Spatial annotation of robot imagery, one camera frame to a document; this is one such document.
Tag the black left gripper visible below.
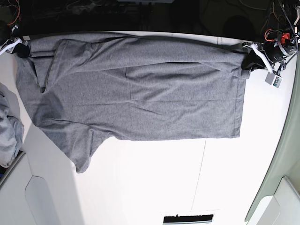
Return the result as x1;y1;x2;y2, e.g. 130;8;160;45
241;41;297;72

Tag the grey t-shirt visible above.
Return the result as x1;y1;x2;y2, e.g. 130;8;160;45
15;33;250;173

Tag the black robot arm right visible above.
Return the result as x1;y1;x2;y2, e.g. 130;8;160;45
0;0;30;58

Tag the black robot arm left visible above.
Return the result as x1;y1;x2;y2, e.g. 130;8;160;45
241;0;300;75

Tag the light grey cloth pile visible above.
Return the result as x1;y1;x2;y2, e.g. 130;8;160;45
0;84;24;168

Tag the white panel left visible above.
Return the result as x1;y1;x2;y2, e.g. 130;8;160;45
0;150;54;225

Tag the white panel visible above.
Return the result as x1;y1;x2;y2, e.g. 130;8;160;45
0;150;54;225
248;176;300;225

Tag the white panel right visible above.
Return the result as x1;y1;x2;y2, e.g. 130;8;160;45
248;176;300;225

